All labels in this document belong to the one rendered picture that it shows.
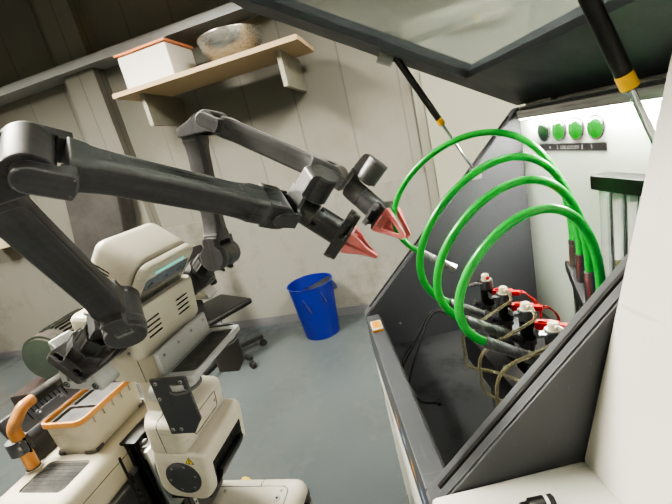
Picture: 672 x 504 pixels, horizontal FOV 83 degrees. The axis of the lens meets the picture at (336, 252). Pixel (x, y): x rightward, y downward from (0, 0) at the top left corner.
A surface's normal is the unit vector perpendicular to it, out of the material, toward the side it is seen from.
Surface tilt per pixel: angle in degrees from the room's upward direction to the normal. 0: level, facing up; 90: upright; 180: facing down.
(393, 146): 90
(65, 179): 128
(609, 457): 76
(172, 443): 90
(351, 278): 90
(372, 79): 90
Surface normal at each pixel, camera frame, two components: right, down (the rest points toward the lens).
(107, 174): 0.55, 0.67
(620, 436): -1.00, 0.01
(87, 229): -0.07, 0.29
